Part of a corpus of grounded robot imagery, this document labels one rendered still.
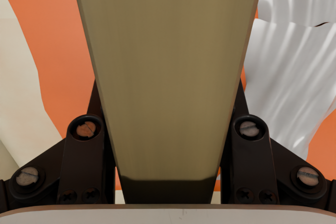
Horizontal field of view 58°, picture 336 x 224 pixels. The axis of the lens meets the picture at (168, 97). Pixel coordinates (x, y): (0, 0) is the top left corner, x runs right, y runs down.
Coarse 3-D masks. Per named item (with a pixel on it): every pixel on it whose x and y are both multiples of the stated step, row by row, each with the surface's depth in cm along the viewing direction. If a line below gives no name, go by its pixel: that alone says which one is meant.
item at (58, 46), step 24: (24, 24) 17; (48, 24) 17; (72, 24) 17; (48, 48) 18; (72, 48) 18; (48, 72) 19; (72, 72) 19; (48, 96) 21; (72, 96) 21; (312, 144) 25
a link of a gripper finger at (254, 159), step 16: (240, 128) 10; (256, 128) 10; (240, 144) 9; (256, 144) 9; (240, 160) 9; (256, 160) 9; (272, 160) 9; (224, 176) 11; (240, 176) 8; (256, 176) 8; (272, 176) 8; (224, 192) 10; (240, 192) 8; (256, 192) 8; (272, 192) 8
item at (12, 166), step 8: (0, 144) 25; (0, 152) 25; (8, 152) 26; (0, 160) 25; (8, 160) 26; (0, 168) 25; (8, 168) 26; (16, 168) 27; (0, 176) 25; (8, 176) 26
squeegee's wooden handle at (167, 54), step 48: (96, 0) 4; (144, 0) 4; (192, 0) 4; (240, 0) 4; (96, 48) 5; (144, 48) 5; (192, 48) 5; (240, 48) 5; (144, 96) 6; (192, 96) 6; (144, 144) 7; (192, 144) 7; (144, 192) 9; (192, 192) 9
